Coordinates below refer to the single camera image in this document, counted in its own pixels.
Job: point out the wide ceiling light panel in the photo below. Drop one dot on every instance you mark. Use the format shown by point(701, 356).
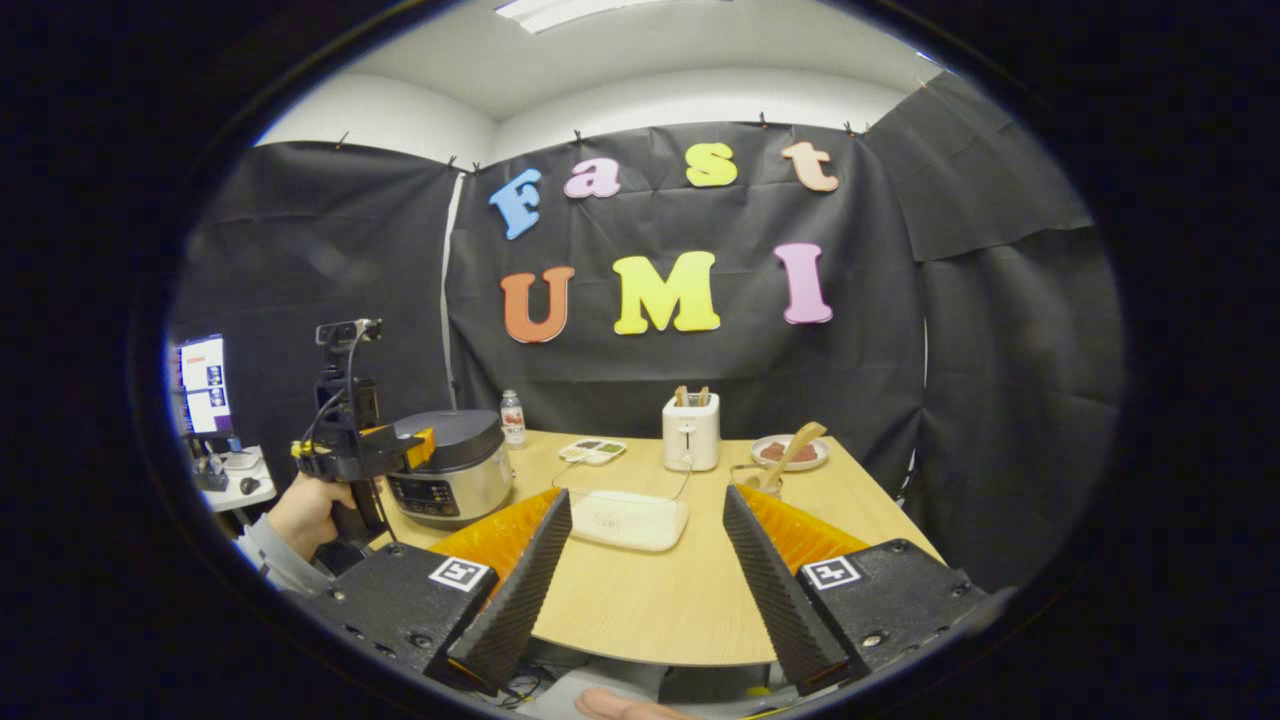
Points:
point(590, 10)

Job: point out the white divided seasoning tray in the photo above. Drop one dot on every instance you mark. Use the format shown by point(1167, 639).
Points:
point(592, 452)

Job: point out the clear bottle red label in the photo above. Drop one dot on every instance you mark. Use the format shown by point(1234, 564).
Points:
point(513, 420)

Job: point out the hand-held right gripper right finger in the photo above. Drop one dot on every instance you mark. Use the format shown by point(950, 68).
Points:
point(785, 600)

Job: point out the white side desk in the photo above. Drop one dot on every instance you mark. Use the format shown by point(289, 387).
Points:
point(262, 497)

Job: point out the computer monitor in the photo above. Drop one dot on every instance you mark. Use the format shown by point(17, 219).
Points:
point(205, 385)

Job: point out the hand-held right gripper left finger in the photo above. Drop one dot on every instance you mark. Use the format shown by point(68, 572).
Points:
point(515, 600)

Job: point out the white round plate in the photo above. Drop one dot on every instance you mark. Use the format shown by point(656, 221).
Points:
point(815, 462)

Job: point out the silver black rice cooker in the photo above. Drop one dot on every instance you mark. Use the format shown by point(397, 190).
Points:
point(460, 470)

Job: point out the white desk gadget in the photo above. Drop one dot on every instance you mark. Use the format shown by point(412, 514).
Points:
point(240, 461)

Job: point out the wooden spoon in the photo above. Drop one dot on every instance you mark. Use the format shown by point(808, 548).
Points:
point(790, 450)

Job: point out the white toaster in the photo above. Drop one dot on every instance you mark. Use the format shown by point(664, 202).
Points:
point(690, 435)

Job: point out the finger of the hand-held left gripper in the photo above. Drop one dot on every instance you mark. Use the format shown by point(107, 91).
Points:
point(420, 450)

